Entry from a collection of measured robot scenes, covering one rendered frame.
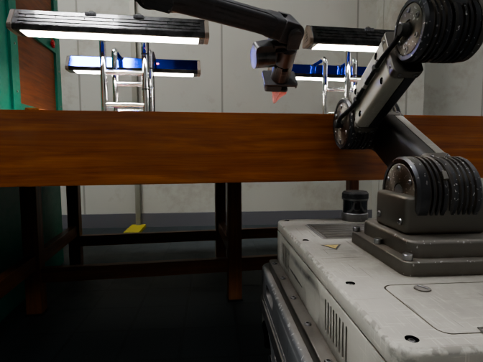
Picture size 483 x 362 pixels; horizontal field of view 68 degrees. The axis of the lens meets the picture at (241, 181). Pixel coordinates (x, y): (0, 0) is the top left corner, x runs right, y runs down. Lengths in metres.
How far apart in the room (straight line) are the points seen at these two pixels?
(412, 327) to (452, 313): 0.07
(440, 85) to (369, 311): 3.44
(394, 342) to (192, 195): 2.87
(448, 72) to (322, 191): 1.58
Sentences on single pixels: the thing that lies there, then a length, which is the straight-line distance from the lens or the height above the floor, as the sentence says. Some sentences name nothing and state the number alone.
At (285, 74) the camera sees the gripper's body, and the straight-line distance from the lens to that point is 1.10.
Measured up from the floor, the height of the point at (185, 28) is 1.07.
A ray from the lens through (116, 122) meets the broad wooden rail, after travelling 0.95.
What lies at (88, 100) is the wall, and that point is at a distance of 3.36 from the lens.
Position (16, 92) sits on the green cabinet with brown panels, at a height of 0.92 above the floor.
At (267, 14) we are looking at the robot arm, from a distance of 0.99.
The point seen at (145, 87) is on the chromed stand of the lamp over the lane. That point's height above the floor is 0.90.
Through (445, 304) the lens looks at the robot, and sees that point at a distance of 0.53.
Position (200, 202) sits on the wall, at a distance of 3.20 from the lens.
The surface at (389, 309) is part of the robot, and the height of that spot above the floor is 0.47.
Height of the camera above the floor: 0.67
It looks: 5 degrees down
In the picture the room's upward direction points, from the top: straight up
